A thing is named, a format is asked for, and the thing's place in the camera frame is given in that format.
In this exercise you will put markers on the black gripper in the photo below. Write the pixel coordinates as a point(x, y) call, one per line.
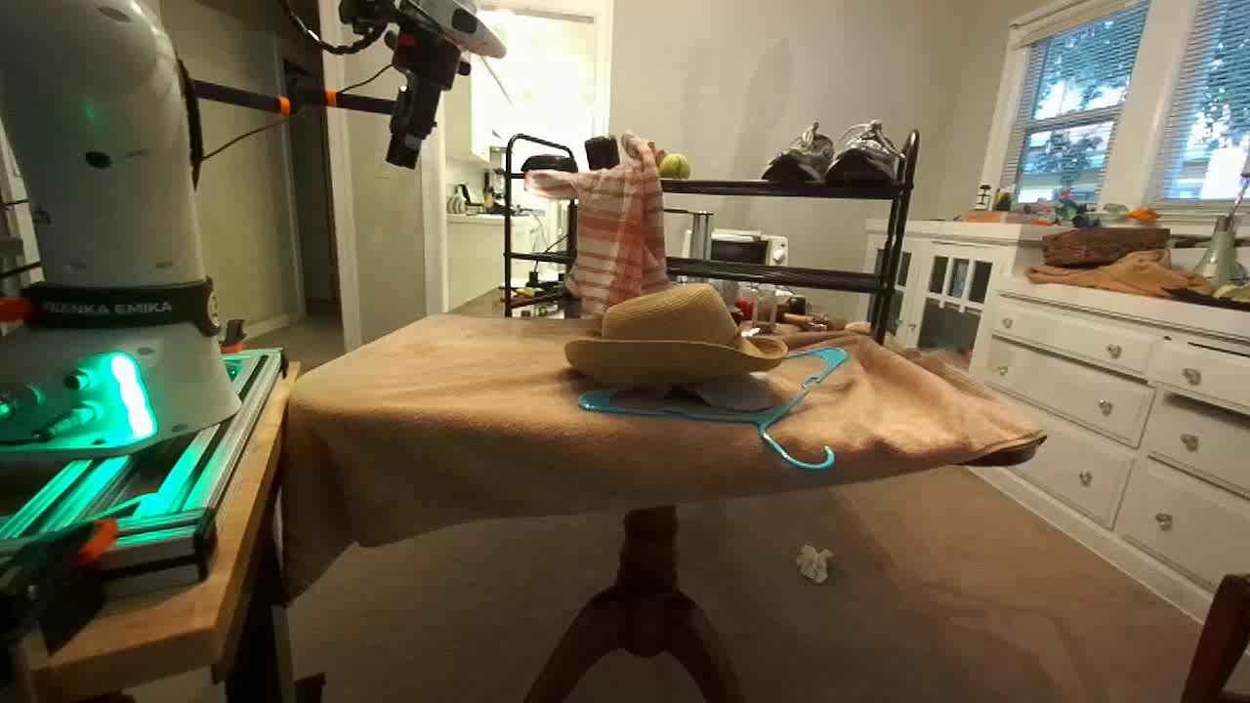
point(430, 72)

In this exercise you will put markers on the tan straw hat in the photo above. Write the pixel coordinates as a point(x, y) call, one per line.
point(666, 340)

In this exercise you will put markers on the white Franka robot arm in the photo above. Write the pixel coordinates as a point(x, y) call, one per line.
point(102, 195)

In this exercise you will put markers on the aluminium rail robot base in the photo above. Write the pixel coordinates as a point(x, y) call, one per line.
point(169, 482)

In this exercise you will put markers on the black metal shelf rack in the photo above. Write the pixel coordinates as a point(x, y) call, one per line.
point(783, 188)

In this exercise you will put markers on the black boom with orange clamps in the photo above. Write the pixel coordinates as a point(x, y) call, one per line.
point(248, 99)

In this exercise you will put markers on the black cup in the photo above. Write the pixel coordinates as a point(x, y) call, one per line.
point(605, 155)

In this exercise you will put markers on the orange white striped towel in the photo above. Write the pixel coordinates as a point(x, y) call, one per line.
point(618, 234)

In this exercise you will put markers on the green ball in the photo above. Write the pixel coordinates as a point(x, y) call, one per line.
point(677, 167)

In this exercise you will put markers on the tan tablecloth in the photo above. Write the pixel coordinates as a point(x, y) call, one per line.
point(456, 417)

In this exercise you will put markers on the black shoe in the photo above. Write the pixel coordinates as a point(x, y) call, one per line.
point(864, 156)
point(798, 163)

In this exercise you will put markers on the white face mask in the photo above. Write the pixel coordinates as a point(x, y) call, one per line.
point(738, 393)

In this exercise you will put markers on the teal clothes hanger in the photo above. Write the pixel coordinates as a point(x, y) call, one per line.
point(781, 447)

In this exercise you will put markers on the wooden workbench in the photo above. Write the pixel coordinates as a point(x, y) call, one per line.
point(180, 611)

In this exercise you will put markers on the white glass door cabinet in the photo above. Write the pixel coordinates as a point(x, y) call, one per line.
point(960, 277)

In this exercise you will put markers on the crumpled white paper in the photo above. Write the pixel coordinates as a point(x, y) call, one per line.
point(813, 562)

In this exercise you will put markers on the wide white framed window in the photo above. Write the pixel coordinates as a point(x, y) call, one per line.
point(1075, 112)

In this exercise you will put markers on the brown woven basket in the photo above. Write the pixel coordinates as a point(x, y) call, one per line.
point(1104, 242)

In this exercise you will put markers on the tan cloth on dresser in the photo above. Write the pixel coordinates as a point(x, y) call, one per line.
point(1127, 273)

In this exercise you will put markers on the white drawer dresser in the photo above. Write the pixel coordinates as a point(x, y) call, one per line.
point(1136, 402)

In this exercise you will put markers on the narrow white framed window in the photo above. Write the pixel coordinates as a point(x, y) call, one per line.
point(1212, 112)

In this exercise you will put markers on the grey glass bottle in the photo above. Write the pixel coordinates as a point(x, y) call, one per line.
point(1226, 257)

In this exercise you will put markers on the dark wooden chair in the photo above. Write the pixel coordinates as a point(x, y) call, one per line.
point(1218, 644)

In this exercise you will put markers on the dark wooden table pedestal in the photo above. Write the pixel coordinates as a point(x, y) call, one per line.
point(648, 587)

